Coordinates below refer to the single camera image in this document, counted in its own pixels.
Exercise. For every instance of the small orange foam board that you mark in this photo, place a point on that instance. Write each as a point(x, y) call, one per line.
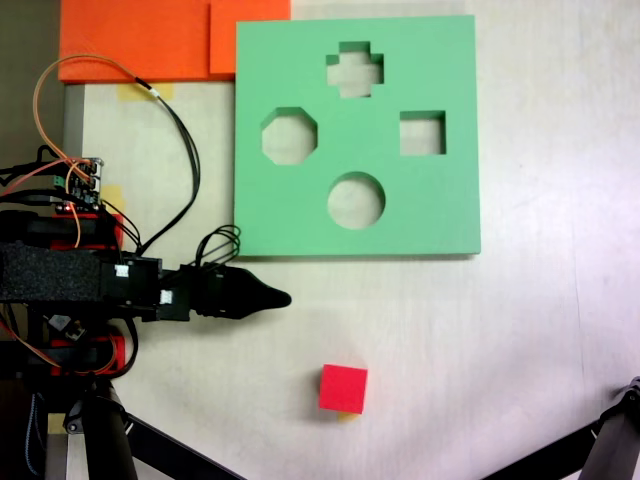
point(250, 35)

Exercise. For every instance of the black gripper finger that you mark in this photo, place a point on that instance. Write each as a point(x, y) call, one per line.
point(255, 306)
point(255, 290)

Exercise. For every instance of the green shape sorter board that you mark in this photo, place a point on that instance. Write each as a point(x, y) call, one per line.
point(425, 210)

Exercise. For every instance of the red base clamp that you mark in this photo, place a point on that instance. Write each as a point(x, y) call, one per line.
point(119, 232)
point(119, 350)

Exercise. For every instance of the black tripod leg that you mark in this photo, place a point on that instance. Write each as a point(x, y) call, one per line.
point(617, 440)
point(105, 440)

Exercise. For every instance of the yellow tape strip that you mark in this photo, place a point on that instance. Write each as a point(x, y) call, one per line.
point(130, 92)
point(55, 425)
point(347, 418)
point(114, 197)

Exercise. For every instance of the large orange foam board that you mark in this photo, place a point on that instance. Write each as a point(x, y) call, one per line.
point(135, 35)

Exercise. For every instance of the red square block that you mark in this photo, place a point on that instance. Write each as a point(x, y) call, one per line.
point(342, 387)

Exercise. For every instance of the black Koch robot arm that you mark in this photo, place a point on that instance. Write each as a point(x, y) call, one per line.
point(50, 272)

